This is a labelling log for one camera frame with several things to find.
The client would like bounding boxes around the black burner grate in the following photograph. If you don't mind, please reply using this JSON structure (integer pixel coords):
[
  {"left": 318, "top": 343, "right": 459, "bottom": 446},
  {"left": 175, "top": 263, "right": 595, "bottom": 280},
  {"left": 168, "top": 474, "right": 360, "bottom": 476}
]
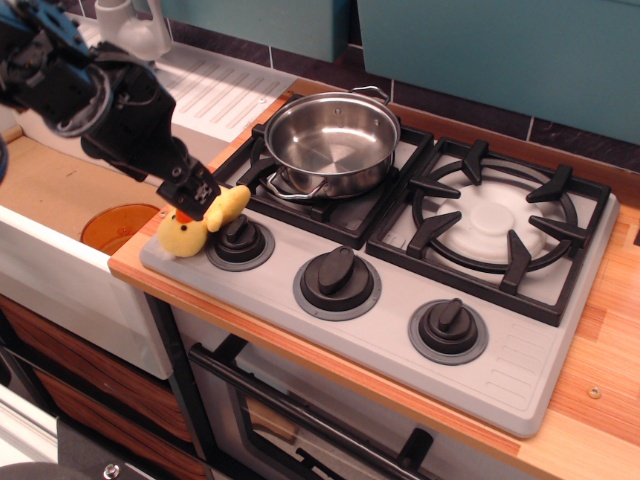
[
  {"left": 214, "top": 124, "right": 435, "bottom": 249},
  {"left": 366, "top": 139, "right": 619, "bottom": 327}
]

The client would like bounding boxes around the black middle stove knob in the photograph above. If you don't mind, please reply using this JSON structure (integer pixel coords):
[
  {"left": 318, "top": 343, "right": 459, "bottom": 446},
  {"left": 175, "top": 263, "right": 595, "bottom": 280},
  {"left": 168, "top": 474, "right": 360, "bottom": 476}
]
[{"left": 293, "top": 246, "right": 382, "bottom": 322}]

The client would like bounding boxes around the stainless steel pan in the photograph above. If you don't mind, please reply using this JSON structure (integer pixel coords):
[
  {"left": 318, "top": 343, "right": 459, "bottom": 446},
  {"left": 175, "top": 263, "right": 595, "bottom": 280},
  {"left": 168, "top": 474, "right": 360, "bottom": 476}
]
[{"left": 264, "top": 85, "right": 401, "bottom": 202}]

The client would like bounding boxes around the black right burner grate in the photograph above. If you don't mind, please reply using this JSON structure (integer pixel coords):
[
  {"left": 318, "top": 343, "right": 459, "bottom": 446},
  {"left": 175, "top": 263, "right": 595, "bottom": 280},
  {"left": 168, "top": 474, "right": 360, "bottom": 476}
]
[{"left": 366, "top": 139, "right": 619, "bottom": 327}]

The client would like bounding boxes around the yellow stuffed duck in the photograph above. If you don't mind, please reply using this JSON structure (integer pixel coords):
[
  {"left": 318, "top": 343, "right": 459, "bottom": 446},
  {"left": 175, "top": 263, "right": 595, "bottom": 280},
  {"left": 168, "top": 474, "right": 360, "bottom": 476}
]
[{"left": 157, "top": 185, "right": 251, "bottom": 258}]

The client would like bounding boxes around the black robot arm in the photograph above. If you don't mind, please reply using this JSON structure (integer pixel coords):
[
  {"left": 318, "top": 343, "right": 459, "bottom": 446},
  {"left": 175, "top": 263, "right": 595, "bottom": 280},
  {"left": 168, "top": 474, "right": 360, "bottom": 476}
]
[{"left": 1, "top": 1, "right": 221, "bottom": 220}]

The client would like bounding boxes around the grey toy stove top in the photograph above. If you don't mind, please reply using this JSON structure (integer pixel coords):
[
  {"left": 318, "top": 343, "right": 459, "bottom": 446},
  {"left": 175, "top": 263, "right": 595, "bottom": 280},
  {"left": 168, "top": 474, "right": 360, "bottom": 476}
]
[{"left": 138, "top": 92, "right": 621, "bottom": 440}]

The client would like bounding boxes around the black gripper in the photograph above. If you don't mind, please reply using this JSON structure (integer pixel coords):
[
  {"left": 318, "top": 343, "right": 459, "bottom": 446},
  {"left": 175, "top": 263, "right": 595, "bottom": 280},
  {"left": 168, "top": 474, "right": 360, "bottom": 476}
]
[{"left": 81, "top": 42, "right": 221, "bottom": 220}]

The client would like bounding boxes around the white toy sink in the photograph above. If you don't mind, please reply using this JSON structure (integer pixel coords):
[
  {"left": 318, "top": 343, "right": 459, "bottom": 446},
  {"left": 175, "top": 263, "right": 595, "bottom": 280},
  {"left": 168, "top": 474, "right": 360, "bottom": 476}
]
[{"left": 1, "top": 44, "right": 293, "bottom": 379}]

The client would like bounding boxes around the black right stove knob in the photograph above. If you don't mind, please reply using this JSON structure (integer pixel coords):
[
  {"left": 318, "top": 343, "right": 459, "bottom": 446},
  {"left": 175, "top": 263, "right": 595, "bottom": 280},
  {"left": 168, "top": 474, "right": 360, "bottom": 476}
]
[{"left": 408, "top": 298, "right": 489, "bottom": 366}]

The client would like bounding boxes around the black stove knob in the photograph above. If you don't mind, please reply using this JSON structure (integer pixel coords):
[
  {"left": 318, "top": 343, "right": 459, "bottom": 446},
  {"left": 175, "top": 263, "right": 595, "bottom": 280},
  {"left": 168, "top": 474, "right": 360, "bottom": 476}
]
[
  {"left": 293, "top": 246, "right": 382, "bottom": 322},
  {"left": 205, "top": 215, "right": 275, "bottom": 272},
  {"left": 408, "top": 298, "right": 489, "bottom": 366}
]

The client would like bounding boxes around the grey toy faucet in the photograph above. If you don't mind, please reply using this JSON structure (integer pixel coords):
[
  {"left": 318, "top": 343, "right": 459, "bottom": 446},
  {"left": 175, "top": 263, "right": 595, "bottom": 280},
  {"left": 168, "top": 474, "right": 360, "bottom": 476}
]
[{"left": 95, "top": 0, "right": 172, "bottom": 61}]

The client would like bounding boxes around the black left burner grate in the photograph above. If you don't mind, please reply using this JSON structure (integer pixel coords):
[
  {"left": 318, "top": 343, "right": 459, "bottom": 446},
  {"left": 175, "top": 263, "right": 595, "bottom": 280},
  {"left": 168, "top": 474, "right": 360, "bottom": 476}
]
[{"left": 214, "top": 124, "right": 435, "bottom": 249}]

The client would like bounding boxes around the orange plastic plate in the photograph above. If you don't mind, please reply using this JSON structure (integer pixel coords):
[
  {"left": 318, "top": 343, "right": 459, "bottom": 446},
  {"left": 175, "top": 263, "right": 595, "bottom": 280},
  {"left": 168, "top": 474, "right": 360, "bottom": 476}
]
[{"left": 80, "top": 204, "right": 159, "bottom": 255}]

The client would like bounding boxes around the wooden drawer cabinet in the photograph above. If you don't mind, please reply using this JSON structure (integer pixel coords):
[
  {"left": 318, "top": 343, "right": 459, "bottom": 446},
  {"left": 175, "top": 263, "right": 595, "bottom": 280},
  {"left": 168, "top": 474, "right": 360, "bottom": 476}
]
[{"left": 1, "top": 298, "right": 211, "bottom": 479}]

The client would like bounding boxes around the oven door with handle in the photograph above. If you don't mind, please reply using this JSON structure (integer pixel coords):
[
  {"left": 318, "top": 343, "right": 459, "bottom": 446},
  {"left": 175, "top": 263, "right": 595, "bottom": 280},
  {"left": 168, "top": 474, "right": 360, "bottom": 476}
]
[{"left": 187, "top": 333, "right": 451, "bottom": 480}]

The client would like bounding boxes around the black left stove knob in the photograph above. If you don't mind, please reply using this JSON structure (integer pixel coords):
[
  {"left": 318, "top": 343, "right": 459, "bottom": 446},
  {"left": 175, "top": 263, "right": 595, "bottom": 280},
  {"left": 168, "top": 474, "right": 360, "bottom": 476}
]
[{"left": 205, "top": 215, "right": 275, "bottom": 272}]

